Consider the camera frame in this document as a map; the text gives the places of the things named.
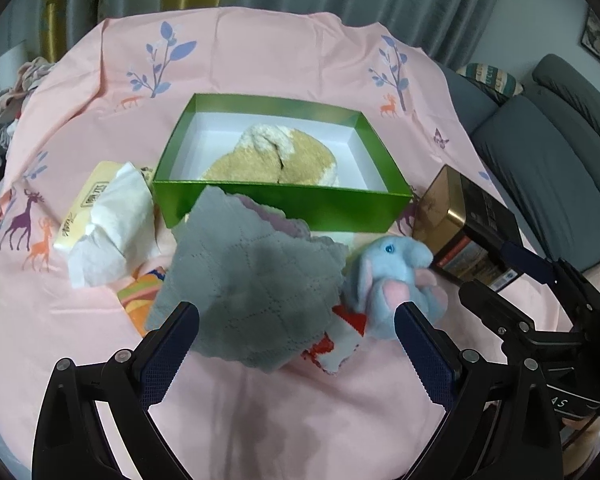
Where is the blue plush elephant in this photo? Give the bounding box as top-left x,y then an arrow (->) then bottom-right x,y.
342,235 -> 449,339

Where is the grey microfibre cloth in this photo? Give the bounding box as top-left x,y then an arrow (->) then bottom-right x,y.
145,186 -> 348,373

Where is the yellow and white towel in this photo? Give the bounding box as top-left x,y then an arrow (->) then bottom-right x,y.
201,124 -> 339,188

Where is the gold and black tin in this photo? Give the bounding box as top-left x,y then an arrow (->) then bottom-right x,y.
412,165 -> 522,292

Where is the dark grey sofa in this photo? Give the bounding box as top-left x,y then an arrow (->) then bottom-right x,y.
443,53 -> 600,272

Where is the red and white cloth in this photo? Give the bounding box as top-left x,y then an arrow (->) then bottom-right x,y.
302,304 -> 367,375

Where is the striped cushion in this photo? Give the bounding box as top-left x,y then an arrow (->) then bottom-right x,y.
456,63 -> 524,98

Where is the green cardboard box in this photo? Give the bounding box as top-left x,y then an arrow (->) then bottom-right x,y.
152,93 -> 413,233

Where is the yellow tissue pack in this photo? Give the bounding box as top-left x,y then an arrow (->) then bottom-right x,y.
53,162 -> 159,288

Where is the purple knitted cloth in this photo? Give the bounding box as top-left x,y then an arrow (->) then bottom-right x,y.
237,194 -> 311,240

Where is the pile of pink clothes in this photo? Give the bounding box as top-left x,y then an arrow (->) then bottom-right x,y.
0,56 -> 55,151

